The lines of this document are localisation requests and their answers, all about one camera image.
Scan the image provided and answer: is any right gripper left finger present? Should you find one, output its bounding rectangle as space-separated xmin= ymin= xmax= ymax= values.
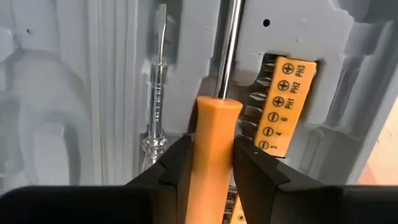
xmin=0 ymin=134 xmax=193 ymax=224

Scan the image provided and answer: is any grey plastic tool case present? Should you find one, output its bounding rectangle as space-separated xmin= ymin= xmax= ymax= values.
xmin=0 ymin=0 xmax=398 ymax=195

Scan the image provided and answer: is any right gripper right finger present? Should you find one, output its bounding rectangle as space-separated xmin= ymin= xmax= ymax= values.
xmin=233 ymin=135 xmax=398 ymax=224

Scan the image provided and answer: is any orange-handled screwdriver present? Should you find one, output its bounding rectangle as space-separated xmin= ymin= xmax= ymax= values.
xmin=185 ymin=0 xmax=245 ymax=224

